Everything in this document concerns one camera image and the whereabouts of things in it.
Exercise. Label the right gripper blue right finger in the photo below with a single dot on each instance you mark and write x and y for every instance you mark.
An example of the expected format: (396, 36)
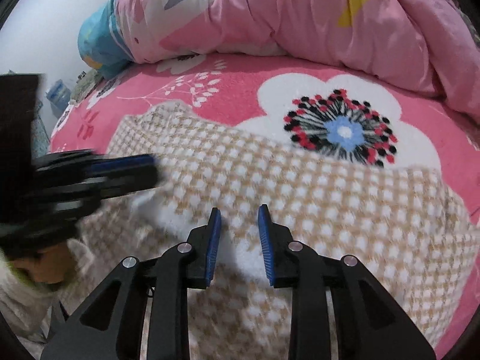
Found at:
(337, 305)

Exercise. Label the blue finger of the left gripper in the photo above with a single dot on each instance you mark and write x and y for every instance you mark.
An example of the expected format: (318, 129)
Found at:
(116, 181)
(127, 164)

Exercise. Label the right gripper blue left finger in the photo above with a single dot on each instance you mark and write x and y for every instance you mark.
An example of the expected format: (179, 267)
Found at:
(109, 323)

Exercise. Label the beige white houndstooth garment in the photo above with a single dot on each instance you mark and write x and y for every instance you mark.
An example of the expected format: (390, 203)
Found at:
(406, 225)

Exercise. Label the cream ribbed knit cardigan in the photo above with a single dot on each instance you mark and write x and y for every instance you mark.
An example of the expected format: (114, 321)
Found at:
(28, 312)

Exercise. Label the green fuzzy sleeve forearm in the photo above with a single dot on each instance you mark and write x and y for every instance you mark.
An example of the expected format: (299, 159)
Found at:
(17, 277)

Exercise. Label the person's left hand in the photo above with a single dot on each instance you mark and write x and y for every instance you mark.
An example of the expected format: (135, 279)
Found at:
(52, 265)

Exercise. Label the pink flower fleece blanket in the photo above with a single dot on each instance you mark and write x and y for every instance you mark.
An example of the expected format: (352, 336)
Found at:
(345, 116)

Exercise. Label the pink floral duvet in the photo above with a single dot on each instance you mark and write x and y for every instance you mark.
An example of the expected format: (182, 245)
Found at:
(423, 46)

